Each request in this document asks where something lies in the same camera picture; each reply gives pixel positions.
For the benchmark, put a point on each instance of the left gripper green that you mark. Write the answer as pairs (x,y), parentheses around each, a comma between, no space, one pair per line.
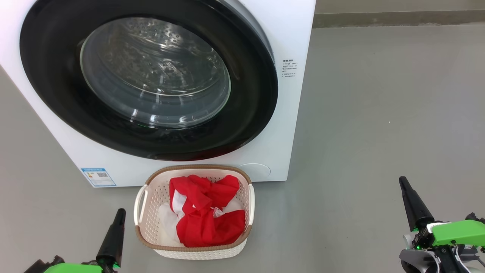
(83,269)

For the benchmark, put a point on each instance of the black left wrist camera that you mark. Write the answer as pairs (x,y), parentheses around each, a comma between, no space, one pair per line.
(45,266)

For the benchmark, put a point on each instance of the blue energy label sticker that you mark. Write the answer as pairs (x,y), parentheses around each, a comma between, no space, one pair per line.
(98,177)

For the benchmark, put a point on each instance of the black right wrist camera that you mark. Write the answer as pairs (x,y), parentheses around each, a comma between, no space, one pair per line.
(476,217)

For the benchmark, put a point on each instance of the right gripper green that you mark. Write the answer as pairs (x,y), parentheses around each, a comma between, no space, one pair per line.
(454,233)

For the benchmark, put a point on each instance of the white front-load washing machine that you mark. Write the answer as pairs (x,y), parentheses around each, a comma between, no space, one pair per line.
(295,125)

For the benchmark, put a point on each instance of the dark grey round glass door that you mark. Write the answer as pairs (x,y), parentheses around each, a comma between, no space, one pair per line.
(250,98)

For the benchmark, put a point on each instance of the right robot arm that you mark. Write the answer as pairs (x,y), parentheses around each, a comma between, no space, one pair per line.
(420,261)

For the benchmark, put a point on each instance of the red garment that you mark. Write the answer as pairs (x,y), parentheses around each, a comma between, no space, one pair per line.
(204,227)

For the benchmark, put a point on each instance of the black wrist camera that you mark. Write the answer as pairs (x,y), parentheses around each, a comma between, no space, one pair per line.
(476,217)
(45,266)

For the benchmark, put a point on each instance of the white garment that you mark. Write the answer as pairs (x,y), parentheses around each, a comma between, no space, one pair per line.
(168,223)

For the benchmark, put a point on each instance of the cream perforated laundry basket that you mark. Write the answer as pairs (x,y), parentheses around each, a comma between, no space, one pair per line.
(151,227)

